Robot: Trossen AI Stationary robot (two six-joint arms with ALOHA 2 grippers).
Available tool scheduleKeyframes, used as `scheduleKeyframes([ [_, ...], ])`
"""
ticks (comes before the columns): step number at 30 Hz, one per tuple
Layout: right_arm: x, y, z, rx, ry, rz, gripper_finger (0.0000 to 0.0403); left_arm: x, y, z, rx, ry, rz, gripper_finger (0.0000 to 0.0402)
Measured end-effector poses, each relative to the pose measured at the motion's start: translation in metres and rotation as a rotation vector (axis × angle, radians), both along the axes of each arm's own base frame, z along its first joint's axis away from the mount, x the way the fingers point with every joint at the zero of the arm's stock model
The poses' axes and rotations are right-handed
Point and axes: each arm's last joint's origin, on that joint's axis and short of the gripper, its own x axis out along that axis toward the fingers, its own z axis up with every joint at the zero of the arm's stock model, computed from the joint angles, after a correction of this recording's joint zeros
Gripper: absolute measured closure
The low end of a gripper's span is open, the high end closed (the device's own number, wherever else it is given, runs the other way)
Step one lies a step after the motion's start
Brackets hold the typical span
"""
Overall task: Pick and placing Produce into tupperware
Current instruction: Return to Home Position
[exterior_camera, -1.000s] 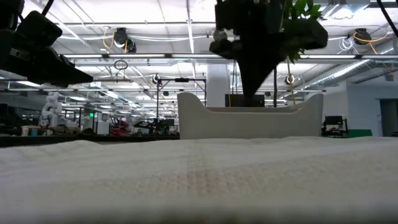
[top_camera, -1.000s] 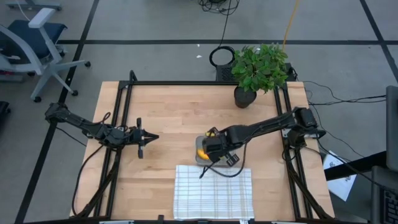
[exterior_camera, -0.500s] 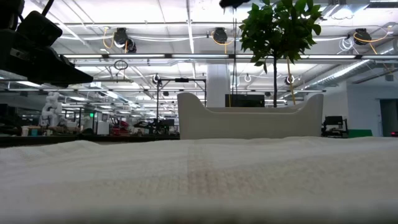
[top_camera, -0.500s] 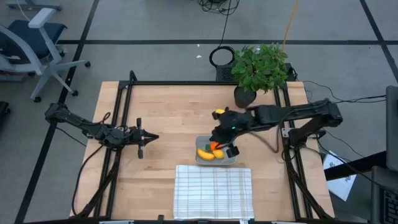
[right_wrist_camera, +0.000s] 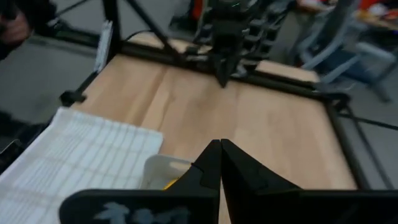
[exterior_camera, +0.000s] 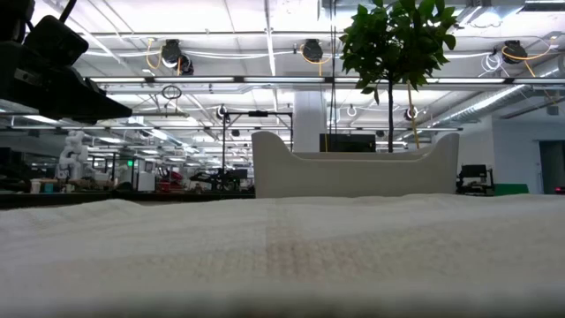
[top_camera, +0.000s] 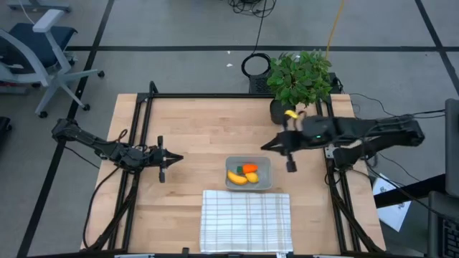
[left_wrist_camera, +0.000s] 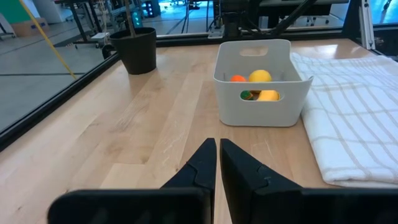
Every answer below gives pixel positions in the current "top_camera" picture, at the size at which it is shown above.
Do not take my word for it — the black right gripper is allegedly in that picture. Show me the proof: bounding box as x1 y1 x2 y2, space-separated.
260 115 337 174

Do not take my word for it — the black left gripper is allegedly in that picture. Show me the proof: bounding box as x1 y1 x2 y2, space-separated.
148 135 185 184

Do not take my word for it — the orange toy carrot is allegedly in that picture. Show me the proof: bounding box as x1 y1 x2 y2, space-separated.
236 163 259 176

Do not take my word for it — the yellow toy banana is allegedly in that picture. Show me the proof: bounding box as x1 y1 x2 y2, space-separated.
227 169 249 186

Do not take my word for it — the grey plastic tupperware bin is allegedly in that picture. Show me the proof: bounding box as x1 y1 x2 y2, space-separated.
224 156 273 191

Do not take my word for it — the dark plant pot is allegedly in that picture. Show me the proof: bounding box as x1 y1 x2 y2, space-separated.
269 98 297 125

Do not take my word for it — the black computer box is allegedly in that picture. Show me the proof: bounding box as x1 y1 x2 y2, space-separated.
248 73 275 95

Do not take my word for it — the green leafy plant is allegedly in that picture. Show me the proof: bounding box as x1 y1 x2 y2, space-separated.
265 49 333 108

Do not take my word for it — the white checked kitchen towel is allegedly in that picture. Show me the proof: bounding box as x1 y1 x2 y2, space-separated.
199 189 294 254

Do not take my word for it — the white paper sheet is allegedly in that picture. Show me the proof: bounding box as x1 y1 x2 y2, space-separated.
372 173 413 233

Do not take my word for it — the grey office chair blue seat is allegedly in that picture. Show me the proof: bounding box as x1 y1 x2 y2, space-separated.
0 9 105 119

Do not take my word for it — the black keyboard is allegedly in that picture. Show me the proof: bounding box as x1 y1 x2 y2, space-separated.
427 191 459 258

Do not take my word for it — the black aluminium table frame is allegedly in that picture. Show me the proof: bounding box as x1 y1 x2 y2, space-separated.
82 80 387 254

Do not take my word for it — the coiled black cable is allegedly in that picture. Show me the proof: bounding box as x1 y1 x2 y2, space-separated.
240 52 273 79

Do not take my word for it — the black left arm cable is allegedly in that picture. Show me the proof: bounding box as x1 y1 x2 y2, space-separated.
82 163 123 249

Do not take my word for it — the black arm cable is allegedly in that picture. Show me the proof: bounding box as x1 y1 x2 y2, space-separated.
82 163 123 249
348 92 446 120

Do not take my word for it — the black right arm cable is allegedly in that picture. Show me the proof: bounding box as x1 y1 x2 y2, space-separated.
348 92 446 120

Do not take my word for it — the yellow cable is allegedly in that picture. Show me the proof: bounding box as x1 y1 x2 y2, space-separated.
324 0 346 60

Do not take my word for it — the black cable bundle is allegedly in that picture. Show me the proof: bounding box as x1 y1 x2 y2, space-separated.
227 0 278 19

